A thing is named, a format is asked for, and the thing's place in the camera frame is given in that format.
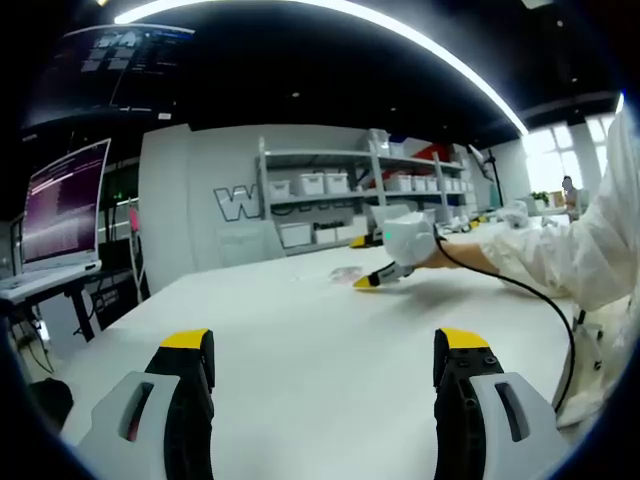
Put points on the crumpled clear plastic wrap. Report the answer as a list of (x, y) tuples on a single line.
[(515, 212)]

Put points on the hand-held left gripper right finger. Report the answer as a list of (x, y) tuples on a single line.
[(500, 420)]

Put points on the green potted plant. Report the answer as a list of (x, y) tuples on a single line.
[(540, 197)]

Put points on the long ceiling light strip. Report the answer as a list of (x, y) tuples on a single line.
[(400, 30)]

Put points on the black stand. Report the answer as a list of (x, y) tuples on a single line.
[(492, 170)]

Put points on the person in white shirt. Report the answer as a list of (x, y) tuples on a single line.
[(615, 225)]

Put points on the grey panel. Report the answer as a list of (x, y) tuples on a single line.
[(247, 245)]

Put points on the bright window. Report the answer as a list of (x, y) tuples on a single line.
[(555, 160)]

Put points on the row of white storage boxes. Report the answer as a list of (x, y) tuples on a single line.
[(312, 182)]

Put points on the green lit sign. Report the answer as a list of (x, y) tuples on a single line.
[(118, 194)]

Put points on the spare hand-held gripper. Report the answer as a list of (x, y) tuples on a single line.
[(475, 222)]

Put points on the grey metal shelf rack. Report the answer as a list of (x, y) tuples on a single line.
[(375, 160)]

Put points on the white stand with pink item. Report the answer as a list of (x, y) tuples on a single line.
[(134, 220)]

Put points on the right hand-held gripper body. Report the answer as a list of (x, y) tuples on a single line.
[(410, 237)]

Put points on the person's right hand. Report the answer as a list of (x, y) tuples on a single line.
[(460, 257)]

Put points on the clear resealable bag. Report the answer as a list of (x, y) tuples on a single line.
[(345, 274)]

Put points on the black case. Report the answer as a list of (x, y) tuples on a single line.
[(115, 300)]

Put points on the white desk black legs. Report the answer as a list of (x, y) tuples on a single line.
[(45, 287)]

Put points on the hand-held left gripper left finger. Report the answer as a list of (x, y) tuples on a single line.
[(135, 420)]

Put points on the white laptop purple screen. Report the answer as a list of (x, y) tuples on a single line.
[(62, 210)]

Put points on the large hanging dark screen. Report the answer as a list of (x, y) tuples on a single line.
[(100, 70)]

